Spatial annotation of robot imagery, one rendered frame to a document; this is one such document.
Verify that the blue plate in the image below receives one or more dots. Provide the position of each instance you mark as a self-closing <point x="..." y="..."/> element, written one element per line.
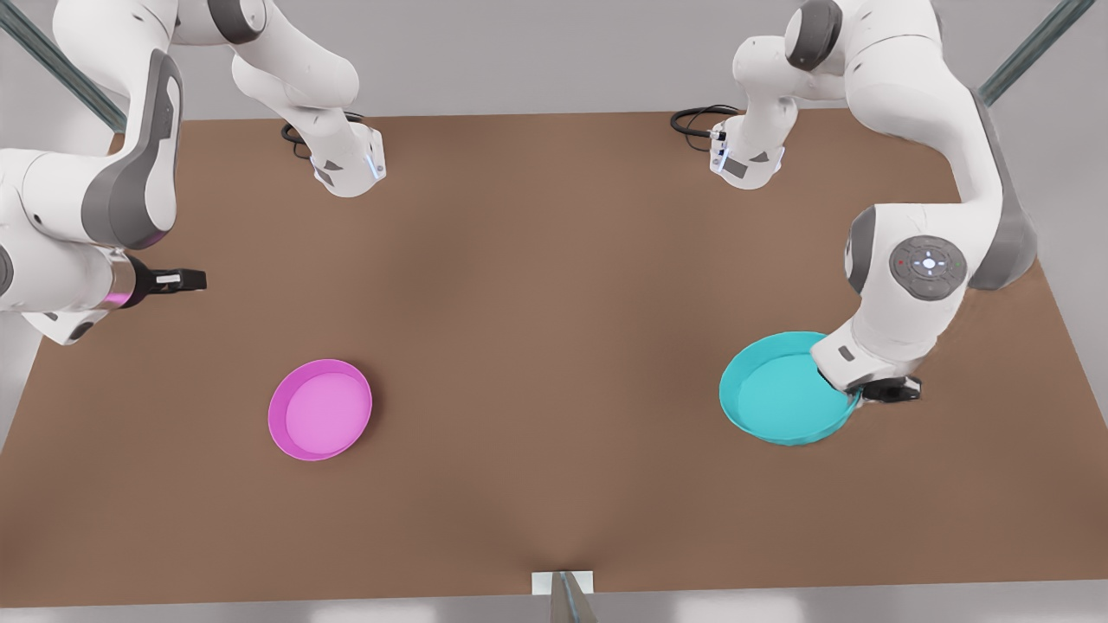
<point x="779" y="398"/>

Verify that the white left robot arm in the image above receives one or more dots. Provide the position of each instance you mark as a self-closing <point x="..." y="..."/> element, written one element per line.
<point x="900" y="95"/>

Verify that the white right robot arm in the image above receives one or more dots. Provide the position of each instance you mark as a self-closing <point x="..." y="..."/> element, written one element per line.
<point x="286" y="78"/>

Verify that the pink plate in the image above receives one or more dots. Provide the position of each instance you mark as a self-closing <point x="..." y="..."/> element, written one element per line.
<point x="320" y="410"/>

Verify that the silver frame post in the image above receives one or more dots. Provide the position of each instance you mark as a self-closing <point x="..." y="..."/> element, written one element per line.
<point x="567" y="601"/>
<point x="61" y="65"/>
<point x="1034" y="48"/>

